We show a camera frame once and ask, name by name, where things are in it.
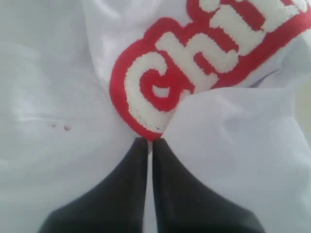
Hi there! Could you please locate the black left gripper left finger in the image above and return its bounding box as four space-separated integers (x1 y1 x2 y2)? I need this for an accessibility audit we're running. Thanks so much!
39 138 148 233

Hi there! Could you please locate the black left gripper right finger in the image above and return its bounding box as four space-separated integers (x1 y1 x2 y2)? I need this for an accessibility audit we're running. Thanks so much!
152 139 265 233

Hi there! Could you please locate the white t-shirt red print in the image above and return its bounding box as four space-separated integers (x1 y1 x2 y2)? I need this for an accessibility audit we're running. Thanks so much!
0 0 311 233

